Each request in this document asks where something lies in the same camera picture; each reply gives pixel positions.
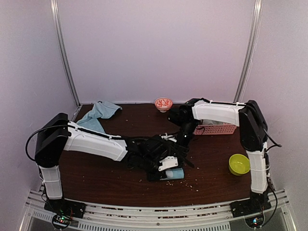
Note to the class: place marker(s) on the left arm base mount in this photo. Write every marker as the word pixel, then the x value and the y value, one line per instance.
pixel 66 207

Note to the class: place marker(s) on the right aluminium frame post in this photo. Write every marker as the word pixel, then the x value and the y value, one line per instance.
pixel 252 40

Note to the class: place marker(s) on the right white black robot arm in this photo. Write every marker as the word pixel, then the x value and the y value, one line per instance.
pixel 253 129

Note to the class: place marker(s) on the left aluminium frame post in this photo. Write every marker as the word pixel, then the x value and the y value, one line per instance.
pixel 65 61

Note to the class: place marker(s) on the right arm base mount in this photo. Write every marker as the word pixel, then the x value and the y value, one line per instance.
pixel 248 207

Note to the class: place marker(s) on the lime green bowl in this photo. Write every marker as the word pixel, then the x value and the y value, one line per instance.
pixel 239 164

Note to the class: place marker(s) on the plain light blue towel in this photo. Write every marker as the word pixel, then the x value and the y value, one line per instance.
pixel 100 110

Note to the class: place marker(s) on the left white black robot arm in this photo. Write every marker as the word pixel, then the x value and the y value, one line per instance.
pixel 61 134

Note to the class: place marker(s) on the front aluminium rail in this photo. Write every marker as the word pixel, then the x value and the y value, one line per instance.
pixel 211 217

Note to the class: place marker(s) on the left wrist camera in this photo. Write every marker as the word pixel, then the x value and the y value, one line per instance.
pixel 168 162

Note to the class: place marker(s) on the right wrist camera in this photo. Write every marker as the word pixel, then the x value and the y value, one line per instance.
pixel 169 137

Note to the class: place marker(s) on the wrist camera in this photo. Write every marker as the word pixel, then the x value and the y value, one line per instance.
pixel 169 137
pixel 168 162

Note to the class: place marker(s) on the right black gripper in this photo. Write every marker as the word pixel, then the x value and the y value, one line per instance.
pixel 181 148

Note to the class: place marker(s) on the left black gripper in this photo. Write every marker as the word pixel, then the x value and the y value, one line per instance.
pixel 152 177

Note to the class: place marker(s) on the aluminium frame post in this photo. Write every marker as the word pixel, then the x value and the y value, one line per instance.
pixel 65 61
pixel 252 40

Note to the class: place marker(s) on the pink plastic basket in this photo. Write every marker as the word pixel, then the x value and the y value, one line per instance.
pixel 215 129

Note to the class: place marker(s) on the orange patterned ceramic bowl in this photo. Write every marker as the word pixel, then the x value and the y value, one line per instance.
pixel 163 104

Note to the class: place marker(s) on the blue polka dot towel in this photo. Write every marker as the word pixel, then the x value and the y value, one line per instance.
pixel 175 174

